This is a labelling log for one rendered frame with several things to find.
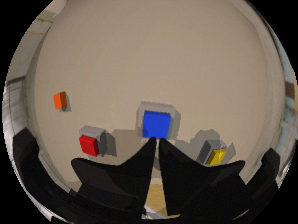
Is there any red button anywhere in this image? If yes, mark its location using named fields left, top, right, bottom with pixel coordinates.
left=78, top=125, right=108, bottom=157

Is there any blue button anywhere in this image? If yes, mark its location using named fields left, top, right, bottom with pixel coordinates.
left=137, top=101, right=176, bottom=140

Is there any yellow button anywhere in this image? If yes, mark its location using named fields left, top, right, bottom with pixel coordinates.
left=198, top=140, right=227, bottom=165

